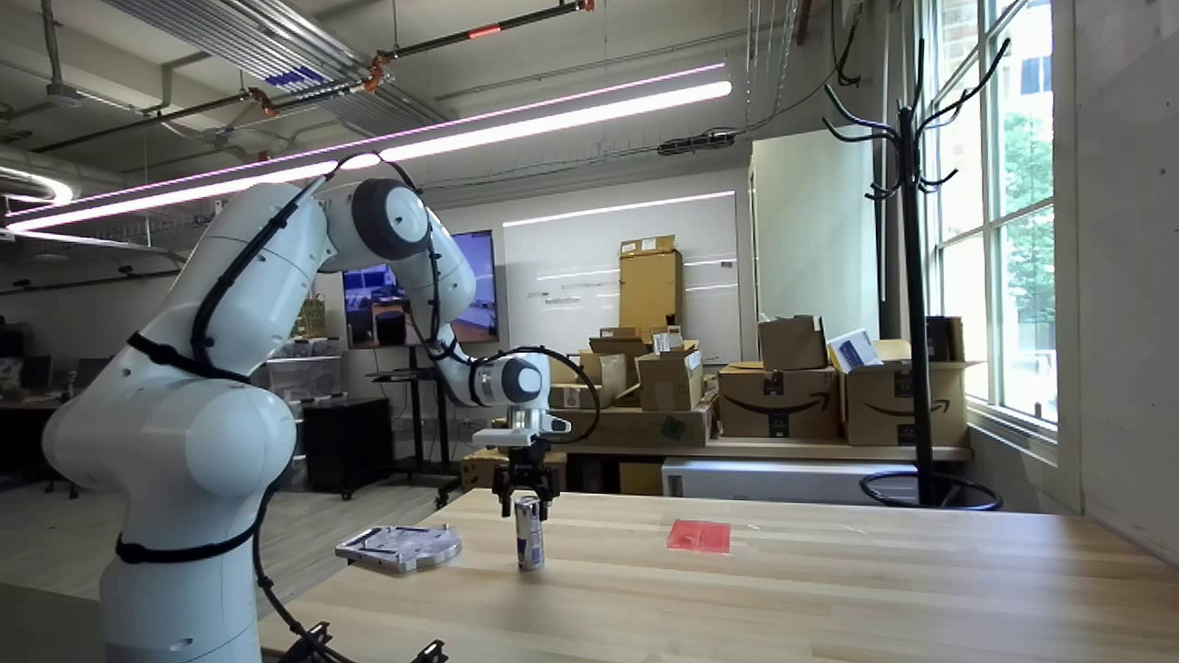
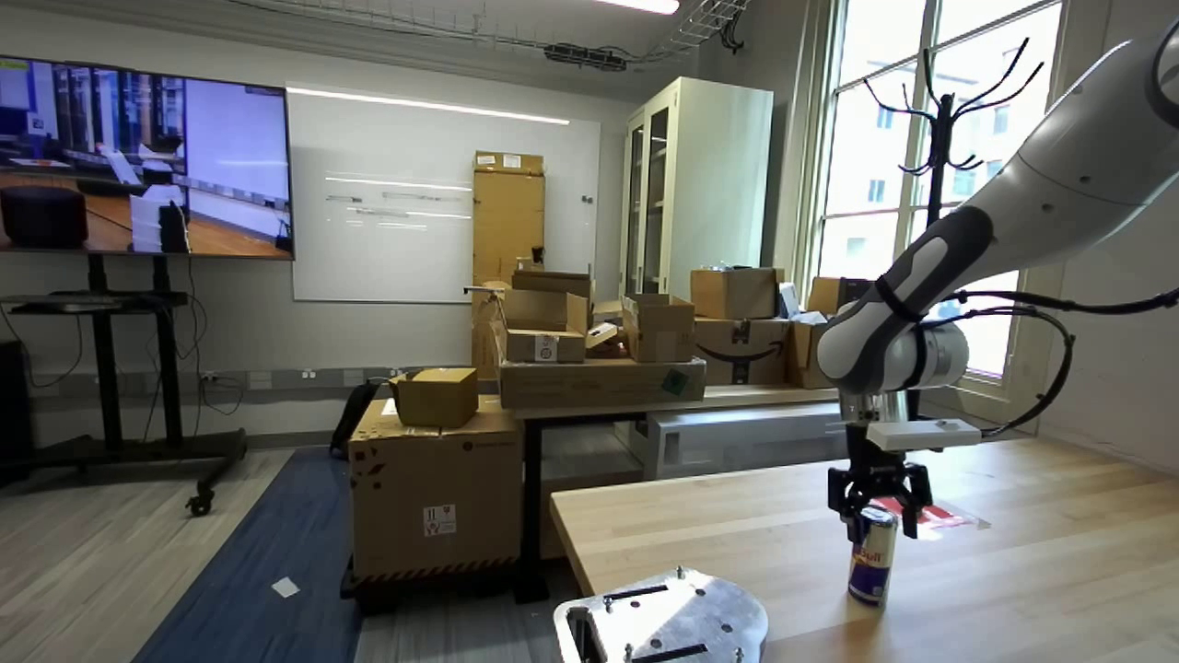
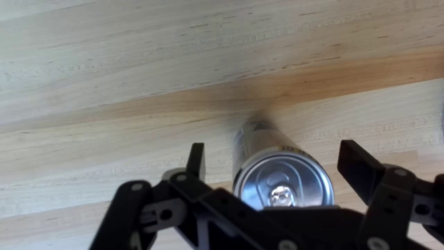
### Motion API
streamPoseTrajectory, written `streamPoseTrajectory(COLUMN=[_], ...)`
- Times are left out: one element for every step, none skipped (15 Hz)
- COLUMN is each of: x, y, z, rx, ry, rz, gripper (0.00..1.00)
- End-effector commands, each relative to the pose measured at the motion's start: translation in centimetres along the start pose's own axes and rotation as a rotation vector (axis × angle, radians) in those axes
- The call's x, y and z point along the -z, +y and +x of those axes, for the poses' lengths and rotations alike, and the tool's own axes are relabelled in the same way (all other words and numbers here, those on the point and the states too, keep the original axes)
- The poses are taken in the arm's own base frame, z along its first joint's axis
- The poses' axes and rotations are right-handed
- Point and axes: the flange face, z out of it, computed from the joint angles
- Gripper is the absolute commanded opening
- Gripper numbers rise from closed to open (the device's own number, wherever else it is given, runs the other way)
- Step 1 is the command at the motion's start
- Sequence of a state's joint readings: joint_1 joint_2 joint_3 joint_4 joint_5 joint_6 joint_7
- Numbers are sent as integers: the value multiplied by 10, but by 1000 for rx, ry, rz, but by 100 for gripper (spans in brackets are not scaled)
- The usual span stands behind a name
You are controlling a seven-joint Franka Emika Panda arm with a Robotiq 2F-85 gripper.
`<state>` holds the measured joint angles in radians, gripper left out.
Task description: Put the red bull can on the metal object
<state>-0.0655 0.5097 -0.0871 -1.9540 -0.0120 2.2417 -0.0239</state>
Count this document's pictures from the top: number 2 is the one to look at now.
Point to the open pale cardboard box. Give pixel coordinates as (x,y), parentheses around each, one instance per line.
(548,311)

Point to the large labelled cardboard box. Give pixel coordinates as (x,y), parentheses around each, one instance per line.
(435,502)

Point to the black TV stand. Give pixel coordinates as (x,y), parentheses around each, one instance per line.
(106,355)

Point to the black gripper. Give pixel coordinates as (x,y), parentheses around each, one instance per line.
(880,462)

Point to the flat metal plate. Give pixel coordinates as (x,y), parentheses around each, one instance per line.
(665,621)

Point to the red bull can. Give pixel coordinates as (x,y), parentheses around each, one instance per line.
(873,558)

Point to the medium open cardboard box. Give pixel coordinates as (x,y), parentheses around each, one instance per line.
(665,330)

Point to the shallow dark-topped cardboard box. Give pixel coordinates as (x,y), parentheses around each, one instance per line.
(555,280)

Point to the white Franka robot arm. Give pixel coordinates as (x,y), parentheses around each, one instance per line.
(1070,171)

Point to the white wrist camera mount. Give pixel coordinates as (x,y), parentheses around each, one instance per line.
(922,431)

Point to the small cube cardboard box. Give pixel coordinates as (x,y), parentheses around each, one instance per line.
(435,399)

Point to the low small cardboard box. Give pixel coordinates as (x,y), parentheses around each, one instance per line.
(545,349)

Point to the long flat cardboard box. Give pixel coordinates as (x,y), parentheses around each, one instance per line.
(593,383)

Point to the plain stacked cardboard box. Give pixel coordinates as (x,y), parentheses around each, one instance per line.
(734,292)

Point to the white whiteboard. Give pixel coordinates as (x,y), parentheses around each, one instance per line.
(392,209)

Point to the large paned window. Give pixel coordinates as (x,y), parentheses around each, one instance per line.
(886,135)

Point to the pale tall cabinet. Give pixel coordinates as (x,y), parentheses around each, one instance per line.
(703,184)

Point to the long white box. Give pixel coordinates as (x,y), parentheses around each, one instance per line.
(738,438)

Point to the cardboard box with smile print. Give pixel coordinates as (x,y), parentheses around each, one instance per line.
(738,351)

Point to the low bench table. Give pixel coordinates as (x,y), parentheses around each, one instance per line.
(686,405)

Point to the large wall TV screen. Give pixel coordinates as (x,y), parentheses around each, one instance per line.
(151,161)

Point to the white and blue package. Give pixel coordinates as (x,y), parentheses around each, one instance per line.
(787,301)

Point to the black coat rack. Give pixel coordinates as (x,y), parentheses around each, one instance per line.
(941,161)

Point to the black floor cabinet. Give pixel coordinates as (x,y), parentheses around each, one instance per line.
(14,409)

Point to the tall upright cardboard box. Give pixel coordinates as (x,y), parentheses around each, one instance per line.
(509,221)

